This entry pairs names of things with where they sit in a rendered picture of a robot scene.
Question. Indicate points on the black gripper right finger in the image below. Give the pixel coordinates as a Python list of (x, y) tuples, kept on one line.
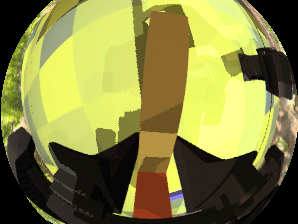
[(201, 174)]

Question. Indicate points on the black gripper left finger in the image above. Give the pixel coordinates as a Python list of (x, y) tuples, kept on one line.
[(110, 169)]

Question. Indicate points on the blue flat bar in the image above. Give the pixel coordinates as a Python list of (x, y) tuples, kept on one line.
[(175, 195)]

